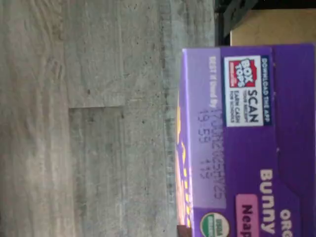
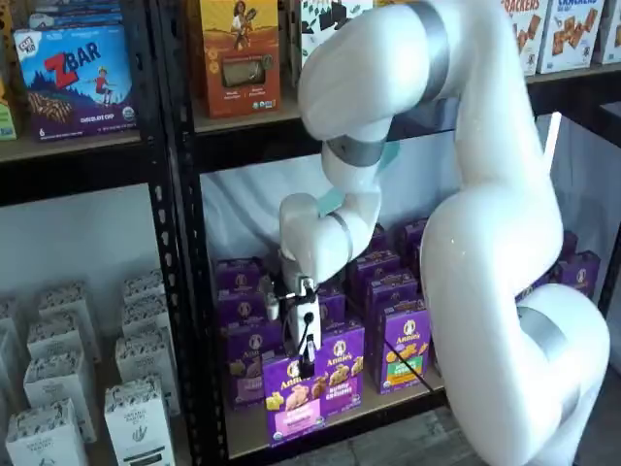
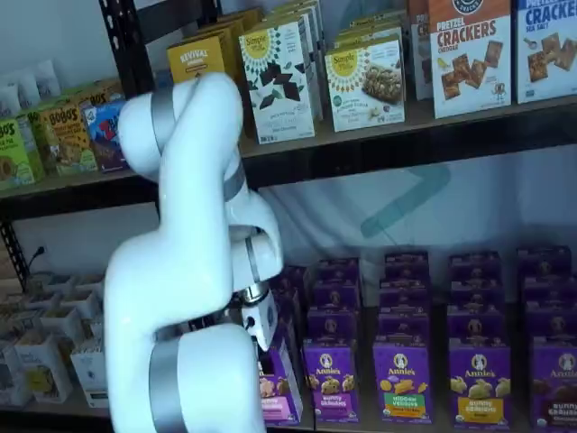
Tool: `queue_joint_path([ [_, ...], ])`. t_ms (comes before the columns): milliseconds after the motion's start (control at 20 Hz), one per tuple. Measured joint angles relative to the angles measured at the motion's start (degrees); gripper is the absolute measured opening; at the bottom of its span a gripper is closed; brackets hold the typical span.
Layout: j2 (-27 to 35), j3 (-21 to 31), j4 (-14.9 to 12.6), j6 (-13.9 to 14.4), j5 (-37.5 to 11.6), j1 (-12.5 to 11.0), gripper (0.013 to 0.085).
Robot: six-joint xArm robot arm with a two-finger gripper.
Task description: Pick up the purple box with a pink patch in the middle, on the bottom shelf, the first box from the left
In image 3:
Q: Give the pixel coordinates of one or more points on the wall outlet with plug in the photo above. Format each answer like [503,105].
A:
[40,252]

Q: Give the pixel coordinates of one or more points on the Annie's box with yellow band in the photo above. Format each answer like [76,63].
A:
[480,383]

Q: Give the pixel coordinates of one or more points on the green Bobo's box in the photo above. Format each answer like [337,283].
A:
[13,153]

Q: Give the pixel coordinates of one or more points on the white small boxes group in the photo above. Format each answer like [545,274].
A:
[54,198]

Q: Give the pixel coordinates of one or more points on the blue pretzel crackers box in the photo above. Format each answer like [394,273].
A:
[547,49]

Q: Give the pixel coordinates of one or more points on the Simple Mills cookie box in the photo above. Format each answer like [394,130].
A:
[365,85]

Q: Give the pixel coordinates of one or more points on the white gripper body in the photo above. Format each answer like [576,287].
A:
[261,320]

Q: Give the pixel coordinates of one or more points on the black metal shelf rack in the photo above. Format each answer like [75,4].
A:
[405,153]

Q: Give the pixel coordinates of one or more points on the Annie's box with brown grahams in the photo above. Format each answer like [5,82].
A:
[556,388]

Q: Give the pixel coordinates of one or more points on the orange pretzel crackers box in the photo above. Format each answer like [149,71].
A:
[469,58]

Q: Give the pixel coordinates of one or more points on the Annie's box with pink patch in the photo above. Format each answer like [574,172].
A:
[279,397]

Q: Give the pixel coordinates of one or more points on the yellow Bobo's box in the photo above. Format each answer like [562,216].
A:
[97,92]
[33,131]
[67,144]

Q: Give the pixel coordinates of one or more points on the orange cracker box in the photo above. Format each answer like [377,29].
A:
[419,54]

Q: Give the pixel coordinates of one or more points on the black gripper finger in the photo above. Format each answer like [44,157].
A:
[267,363]

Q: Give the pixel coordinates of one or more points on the white pouch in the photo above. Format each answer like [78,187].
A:
[27,90]
[47,79]
[9,101]

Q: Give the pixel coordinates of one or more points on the blue Z Bar box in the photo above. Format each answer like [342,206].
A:
[106,135]

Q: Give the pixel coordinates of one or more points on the yellow Revival box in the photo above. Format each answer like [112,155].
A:
[194,58]
[234,27]

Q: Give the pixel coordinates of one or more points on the white Simple Mills box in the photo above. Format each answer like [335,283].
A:
[369,34]
[313,27]

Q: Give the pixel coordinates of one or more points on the Simple Mills dark cracker box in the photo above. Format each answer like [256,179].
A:
[277,81]

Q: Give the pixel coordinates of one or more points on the Annie's box with green band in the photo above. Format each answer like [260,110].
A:
[402,383]

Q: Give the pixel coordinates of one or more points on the white box with yellow picture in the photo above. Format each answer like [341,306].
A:
[43,361]

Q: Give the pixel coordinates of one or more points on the Annie's box with purple band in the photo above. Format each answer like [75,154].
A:
[331,383]

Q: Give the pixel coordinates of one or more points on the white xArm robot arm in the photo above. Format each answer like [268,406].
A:
[189,180]

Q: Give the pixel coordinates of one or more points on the white snack box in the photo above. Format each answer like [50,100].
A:
[88,374]
[13,379]
[61,325]
[24,322]

